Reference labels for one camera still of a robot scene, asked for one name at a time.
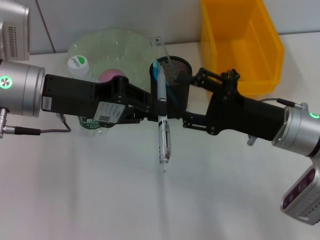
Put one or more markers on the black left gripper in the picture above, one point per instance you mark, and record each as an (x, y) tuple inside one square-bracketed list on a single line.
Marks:
[(75, 95)]

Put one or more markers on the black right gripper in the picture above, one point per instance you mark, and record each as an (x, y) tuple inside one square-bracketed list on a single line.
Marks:
[(250, 117)]

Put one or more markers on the green plastic wrapper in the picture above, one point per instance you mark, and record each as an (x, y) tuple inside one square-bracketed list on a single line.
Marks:
[(231, 73)]

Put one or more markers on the silver white pen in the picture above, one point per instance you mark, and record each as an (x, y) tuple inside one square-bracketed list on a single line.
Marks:
[(163, 140)]

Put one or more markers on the pink peach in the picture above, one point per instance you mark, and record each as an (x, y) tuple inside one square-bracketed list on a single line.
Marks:
[(110, 75)]

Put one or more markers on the transparent plastic ruler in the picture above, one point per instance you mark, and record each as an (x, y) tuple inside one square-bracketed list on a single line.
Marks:
[(160, 46)]

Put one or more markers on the green label water bottle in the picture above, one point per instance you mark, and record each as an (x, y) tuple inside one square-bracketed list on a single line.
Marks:
[(78, 66)]

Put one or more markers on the black mesh pen cup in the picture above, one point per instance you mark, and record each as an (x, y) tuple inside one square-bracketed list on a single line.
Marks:
[(180, 97)]

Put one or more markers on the translucent green fruit bowl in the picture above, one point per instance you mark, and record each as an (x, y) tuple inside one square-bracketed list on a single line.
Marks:
[(120, 50)]

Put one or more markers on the yellow plastic bin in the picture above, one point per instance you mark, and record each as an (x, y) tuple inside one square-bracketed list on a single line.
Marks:
[(237, 50)]

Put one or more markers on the silver right gripper plug stub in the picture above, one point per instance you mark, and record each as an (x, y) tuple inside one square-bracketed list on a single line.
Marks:
[(251, 141)]

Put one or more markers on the silver gripper plug stub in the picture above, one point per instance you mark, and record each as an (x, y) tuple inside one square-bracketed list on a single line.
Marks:
[(60, 118), (251, 141)]

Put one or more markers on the silver left gripper plug stub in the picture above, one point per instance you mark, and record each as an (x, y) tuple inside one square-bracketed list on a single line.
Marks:
[(60, 118)]

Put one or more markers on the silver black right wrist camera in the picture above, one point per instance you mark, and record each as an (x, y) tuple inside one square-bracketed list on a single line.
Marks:
[(302, 200)]

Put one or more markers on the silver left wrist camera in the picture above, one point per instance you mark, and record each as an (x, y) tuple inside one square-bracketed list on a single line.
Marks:
[(15, 30)]

